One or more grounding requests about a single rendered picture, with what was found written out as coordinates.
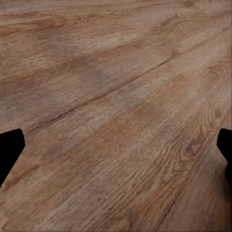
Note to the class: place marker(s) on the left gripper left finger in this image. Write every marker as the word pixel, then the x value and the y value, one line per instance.
pixel 12 144

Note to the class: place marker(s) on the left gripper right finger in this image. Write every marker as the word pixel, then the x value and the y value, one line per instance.
pixel 224 143

